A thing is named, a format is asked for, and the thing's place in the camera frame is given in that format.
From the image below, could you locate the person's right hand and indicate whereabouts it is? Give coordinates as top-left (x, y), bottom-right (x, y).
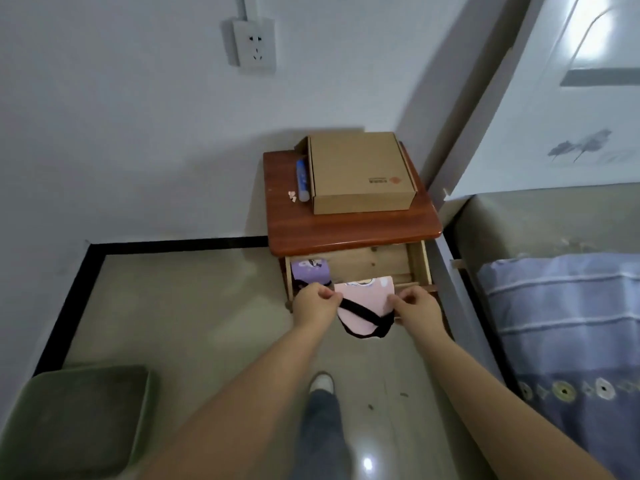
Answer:
top-left (387, 286), bottom-right (446, 340)

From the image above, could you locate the person's left hand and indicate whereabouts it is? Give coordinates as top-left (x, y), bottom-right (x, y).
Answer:
top-left (291, 283), bottom-right (344, 331)

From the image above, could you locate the person's right forearm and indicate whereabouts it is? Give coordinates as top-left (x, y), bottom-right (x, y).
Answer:
top-left (406, 327), bottom-right (617, 480)

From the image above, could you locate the person's left forearm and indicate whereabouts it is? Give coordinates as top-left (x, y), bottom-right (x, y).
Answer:
top-left (131, 317), bottom-right (328, 480)

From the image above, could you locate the light wooden drawer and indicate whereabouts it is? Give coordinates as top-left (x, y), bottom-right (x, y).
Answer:
top-left (284, 240), bottom-right (438, 312)

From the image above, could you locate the red-brown wooden nightstand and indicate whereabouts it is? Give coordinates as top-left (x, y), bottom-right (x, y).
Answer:
top-left (263, 141), bottom-right (444, 257)

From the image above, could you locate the blue tube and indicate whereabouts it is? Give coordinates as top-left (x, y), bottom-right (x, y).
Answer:
top-left (296, 158), bottom-right (312, 202)

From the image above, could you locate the brown cardboard box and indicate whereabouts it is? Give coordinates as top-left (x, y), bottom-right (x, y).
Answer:
top-left (294, 132), bottom-right (418, 215)

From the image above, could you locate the person's leg in jeans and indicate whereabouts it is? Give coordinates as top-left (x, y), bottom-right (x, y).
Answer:
top-left (299, 390), bottom-right (353, 480)

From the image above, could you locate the blue striped quilt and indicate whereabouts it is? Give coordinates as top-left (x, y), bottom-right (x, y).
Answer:
top-left (475, 252), bottom-right (640, 480)

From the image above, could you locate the white wardrobe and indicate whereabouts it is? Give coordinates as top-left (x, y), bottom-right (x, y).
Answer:
top-left (430, 0), bottom-right (640, 201)

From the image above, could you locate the green plastic bin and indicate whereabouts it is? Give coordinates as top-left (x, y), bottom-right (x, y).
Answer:
top-left (0, 365), bottom-right (153, 480)

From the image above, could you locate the bed frame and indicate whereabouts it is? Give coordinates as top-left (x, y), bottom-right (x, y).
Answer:
top-left (425, 185), bottom-right (640, 395)

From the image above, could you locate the white wall socket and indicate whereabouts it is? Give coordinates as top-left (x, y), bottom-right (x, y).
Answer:
top-left (232, 17), bottom-right (277, 74)

